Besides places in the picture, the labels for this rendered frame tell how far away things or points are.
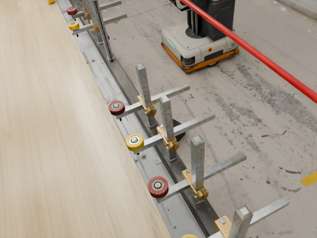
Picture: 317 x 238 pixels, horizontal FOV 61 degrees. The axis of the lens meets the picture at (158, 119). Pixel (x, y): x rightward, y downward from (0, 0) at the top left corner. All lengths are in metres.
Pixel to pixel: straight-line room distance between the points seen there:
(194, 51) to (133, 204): 2.00
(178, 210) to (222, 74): 1.89
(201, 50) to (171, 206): 1.83
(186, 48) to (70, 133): 1.78
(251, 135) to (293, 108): 0.50
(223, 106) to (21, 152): 1.80
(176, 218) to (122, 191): 0.34
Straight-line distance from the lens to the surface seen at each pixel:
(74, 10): 2.41
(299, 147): 2.41
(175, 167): 1.34
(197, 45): 2.86
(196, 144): 0.87
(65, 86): 1.61
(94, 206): 1.09
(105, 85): 1.97
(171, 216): 1.32
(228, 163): 1.21
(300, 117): 2.63
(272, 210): 1.12
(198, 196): 1.13
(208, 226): 1.21
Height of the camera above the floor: 1.84
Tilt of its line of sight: 48 degrees down
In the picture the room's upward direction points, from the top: 9 degrees counter-clockwise
